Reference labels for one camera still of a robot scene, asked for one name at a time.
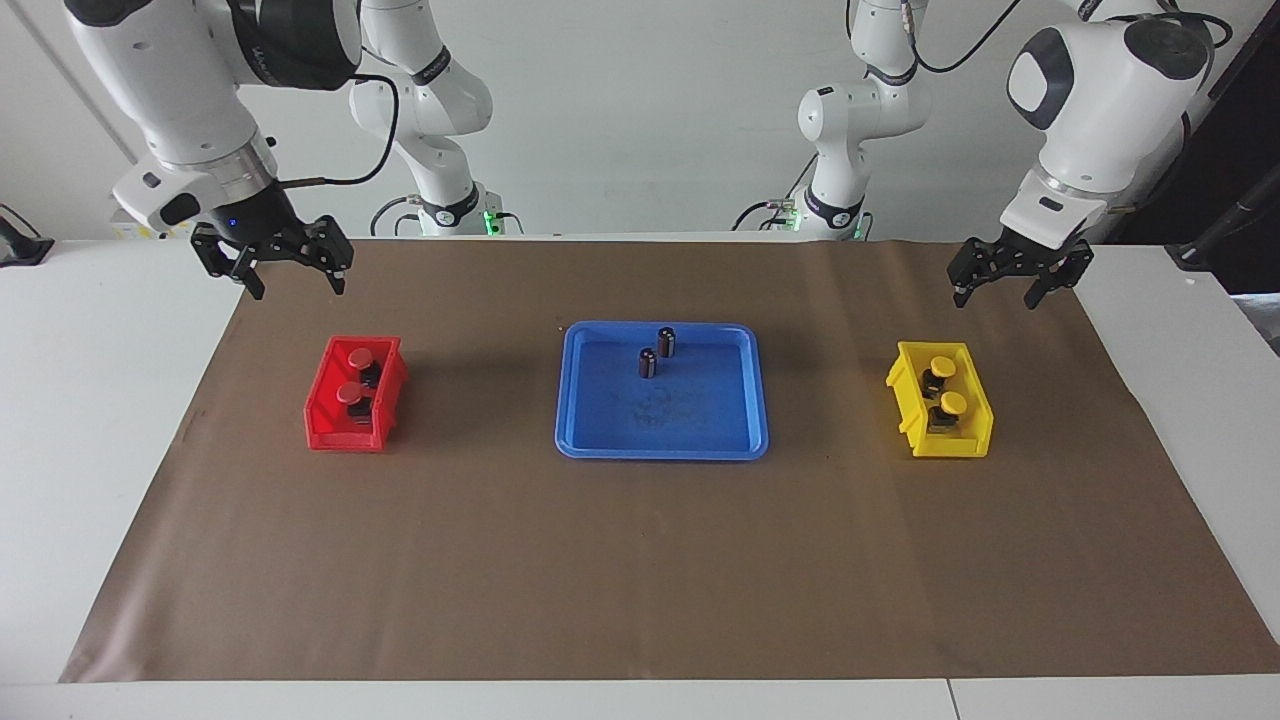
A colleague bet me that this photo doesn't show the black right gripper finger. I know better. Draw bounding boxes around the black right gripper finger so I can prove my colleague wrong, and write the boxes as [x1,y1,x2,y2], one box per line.
[300,214,354,296]
[192,228,267,301]

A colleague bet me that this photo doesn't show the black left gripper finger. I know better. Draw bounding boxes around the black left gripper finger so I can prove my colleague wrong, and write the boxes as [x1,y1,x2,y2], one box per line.
[948,238,997,306]
[1024,240,1095,309]

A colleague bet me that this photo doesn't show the blue plastic tray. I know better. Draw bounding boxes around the blue plastic tray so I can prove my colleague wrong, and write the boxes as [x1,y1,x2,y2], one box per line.
[555,320,770,462]

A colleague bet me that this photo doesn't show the yellow plastic bin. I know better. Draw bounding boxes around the yellow plastic bin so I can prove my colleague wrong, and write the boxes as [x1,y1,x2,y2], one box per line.
[885,341,995,460]

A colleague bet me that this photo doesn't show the black tube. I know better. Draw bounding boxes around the black tube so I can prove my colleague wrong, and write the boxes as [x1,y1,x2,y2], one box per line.
[1175,195,1280,271]

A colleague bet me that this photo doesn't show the red plastic bin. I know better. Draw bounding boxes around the red plastic bin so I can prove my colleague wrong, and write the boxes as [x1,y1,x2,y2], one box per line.
[303,334,410,453]

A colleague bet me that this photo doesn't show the black panel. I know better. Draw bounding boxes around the black panel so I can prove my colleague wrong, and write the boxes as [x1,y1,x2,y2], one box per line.
[1105,20,1280,296]

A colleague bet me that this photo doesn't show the brown table mat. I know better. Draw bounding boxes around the brown table mat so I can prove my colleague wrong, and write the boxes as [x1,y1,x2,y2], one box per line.
[58,238,1280,684]

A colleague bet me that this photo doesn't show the black base cable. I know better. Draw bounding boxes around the black base cable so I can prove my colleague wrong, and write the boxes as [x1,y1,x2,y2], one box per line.
[370,195,423,238]
[732,155,816,233]

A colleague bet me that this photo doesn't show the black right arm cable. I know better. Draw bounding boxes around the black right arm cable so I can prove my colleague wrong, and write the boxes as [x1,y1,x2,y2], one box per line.
[275,72,401,191]

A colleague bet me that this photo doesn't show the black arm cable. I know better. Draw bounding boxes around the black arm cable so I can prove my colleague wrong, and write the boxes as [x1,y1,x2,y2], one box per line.
[275,72,401,191]
[850,0,1231,131]

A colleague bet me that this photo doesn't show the black device with cable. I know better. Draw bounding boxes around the black device with cable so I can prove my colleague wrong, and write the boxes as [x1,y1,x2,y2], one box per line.
[0,205,54,268]

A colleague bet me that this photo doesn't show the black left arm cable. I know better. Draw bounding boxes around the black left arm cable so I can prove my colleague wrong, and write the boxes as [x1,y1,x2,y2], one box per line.
[850,0,1231,131]

